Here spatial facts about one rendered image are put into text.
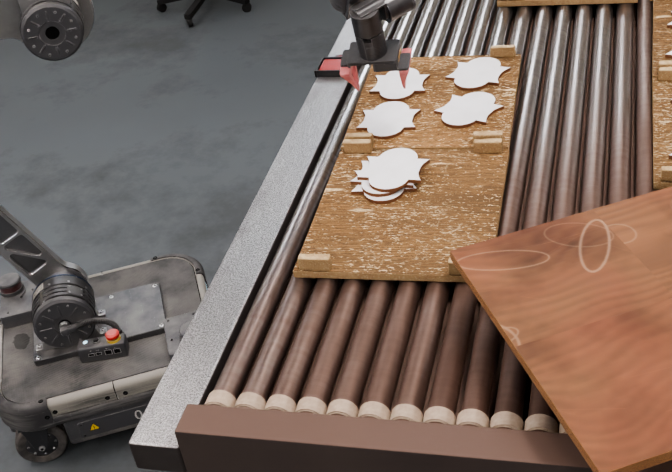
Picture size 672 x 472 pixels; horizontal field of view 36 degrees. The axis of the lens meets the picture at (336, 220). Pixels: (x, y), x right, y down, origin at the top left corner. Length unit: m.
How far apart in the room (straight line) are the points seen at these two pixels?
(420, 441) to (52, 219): 2.69
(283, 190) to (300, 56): 2.69
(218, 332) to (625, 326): 0.68
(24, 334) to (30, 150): 1.58
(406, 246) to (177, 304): 1.25
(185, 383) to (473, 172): 0.72
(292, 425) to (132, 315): 1.47
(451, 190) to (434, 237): 0.15
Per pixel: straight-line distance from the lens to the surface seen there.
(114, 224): 3.86
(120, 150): 4.32
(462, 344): 1.68
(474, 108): 2.24
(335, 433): 1.52
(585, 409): 1.40
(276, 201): 2.07
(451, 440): 1.49
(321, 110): 2.37
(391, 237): 1.89
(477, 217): 1.92
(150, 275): 3.13
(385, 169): 2.03
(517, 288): 1.58
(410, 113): 2.25
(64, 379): 2.87
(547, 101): 2.30
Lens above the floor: 2.04
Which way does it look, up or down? 35 degrees down
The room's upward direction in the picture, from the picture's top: 9 degrees counter-clockwise
